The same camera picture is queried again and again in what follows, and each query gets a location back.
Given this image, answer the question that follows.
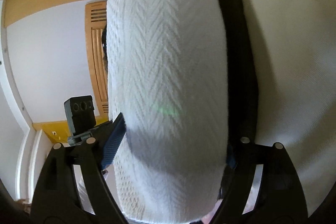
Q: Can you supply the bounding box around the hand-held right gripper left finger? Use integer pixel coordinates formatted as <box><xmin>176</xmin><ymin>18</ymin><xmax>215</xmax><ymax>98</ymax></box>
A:
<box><xmin>31</xmin><ymin>112</ymin><xmax>127</xmax><ymax>224</ymax></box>

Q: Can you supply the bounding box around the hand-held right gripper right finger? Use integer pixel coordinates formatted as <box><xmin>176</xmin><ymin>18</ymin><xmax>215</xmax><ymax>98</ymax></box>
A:
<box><xmin>210</xmin><ymin>136</ymin><xmax>307</xmax><ymax>224</ymax></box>

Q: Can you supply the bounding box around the white zip hoodie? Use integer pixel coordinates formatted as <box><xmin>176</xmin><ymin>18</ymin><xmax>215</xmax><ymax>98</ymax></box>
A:
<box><xmin>106</xmin><ymin>0</ymin><xmax>231</xmax><ymax>216</ymax></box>

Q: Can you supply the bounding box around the wooden slatted headboard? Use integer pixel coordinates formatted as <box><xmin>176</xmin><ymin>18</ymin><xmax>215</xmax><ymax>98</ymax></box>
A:
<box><xmin>84</xmin><ymin>1</ymin><xmax>109</xmax><ymax>117</ymax></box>

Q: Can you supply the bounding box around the black garment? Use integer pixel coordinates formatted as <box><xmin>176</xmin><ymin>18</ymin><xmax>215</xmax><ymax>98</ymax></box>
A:
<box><xmin>100</xmin><ymin>23</ymin><xmax>109</xmax><ymax>73</ymax></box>

